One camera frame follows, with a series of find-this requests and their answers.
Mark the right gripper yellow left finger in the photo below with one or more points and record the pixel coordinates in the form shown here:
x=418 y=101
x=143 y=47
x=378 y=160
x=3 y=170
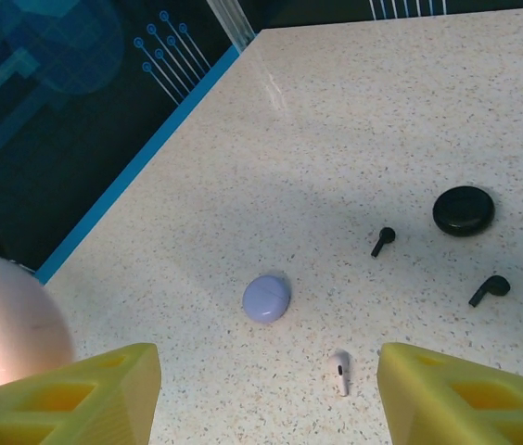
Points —
x=57 y=408

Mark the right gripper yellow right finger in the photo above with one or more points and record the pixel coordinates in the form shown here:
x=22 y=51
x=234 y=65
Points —
x=465 y=408

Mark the pink round charging case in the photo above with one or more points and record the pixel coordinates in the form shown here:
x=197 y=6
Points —
x=6 y=324

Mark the black earbud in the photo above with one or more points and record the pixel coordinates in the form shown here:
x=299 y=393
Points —
x=495 y=285
x=386 y=234

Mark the pink earbud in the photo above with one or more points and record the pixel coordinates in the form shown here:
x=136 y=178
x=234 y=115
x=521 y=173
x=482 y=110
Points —
x=339 y=366

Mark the black round charging case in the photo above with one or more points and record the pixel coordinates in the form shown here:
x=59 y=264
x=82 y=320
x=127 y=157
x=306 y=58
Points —
x=463 y=211

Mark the purple round charging case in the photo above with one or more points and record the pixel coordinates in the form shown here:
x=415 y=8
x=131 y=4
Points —
x=266 y=299

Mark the aluminium frame post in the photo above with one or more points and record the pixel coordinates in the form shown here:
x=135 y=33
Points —
x=233 y=23

